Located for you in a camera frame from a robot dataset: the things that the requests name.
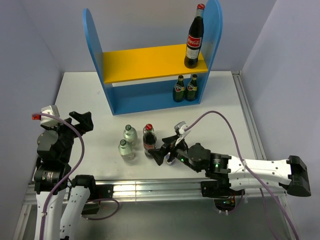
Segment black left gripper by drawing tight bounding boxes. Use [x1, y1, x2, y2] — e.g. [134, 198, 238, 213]
[41, 110, 93, 162]

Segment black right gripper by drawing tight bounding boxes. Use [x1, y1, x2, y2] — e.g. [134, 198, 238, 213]
[148, 134, 201, 172]

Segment clear water bottle front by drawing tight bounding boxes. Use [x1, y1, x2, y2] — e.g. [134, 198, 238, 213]
[118, 139, 135, 161]

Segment clear water bottle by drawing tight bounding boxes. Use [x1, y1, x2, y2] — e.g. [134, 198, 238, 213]
[118, 139, 135, 161]
[123, 124, 138, 146]

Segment tall Coca-Cola bottle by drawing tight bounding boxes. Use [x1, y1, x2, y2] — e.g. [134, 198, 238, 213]
[184, 3, 205, 69]

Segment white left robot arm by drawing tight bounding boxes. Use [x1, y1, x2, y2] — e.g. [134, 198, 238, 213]
[32, 110, 98, 240]

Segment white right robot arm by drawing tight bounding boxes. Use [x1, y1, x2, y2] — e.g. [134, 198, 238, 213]
[148, 135, 311, 198]

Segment blue and yellow shelf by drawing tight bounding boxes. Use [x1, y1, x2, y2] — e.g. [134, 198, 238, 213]
[82, 0, 223, 115]

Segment Red Bull can right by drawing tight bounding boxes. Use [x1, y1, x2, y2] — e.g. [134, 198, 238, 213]
[164, 153, 176, 166]

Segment clear water bottle rear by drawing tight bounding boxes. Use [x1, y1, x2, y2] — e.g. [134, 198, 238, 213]
[123, 124, 138, 146]

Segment green Perrier bottle left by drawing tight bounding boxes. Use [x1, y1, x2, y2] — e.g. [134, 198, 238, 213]
[172, 75, 185, 103]

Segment green perrier bottle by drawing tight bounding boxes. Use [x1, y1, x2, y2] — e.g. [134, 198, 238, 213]
[185, 74, 198, 102]
[172, 75, 185, 103]

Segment green Perrier bottle right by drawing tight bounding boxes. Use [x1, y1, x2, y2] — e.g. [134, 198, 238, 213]
[185, 74, 198, 102]

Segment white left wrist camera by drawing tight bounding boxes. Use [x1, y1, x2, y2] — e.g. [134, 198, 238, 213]
[31, 105, 63, 128]

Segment aluminium frame rail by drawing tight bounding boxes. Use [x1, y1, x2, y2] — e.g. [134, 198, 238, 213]
[12, 70, 301, 240]

